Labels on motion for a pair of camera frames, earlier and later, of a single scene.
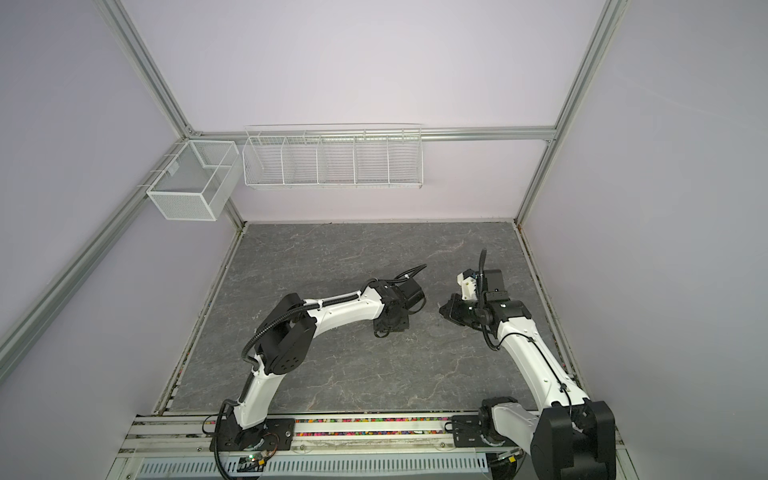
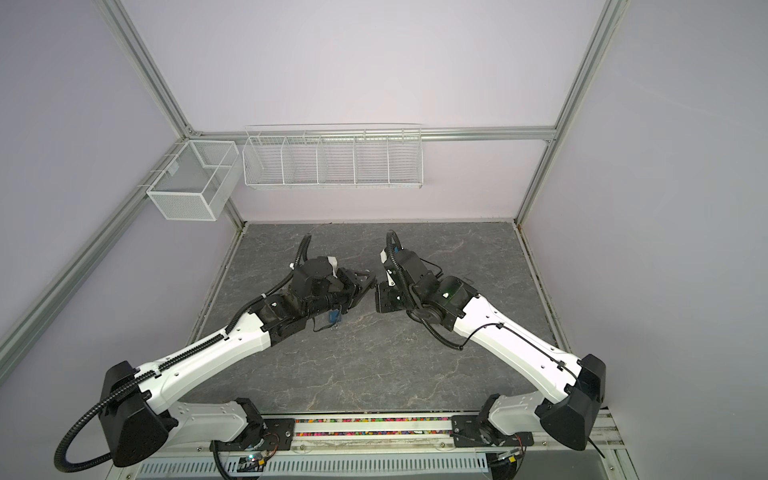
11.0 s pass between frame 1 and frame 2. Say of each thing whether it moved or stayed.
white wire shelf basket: stayed
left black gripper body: moved
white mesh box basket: stayed
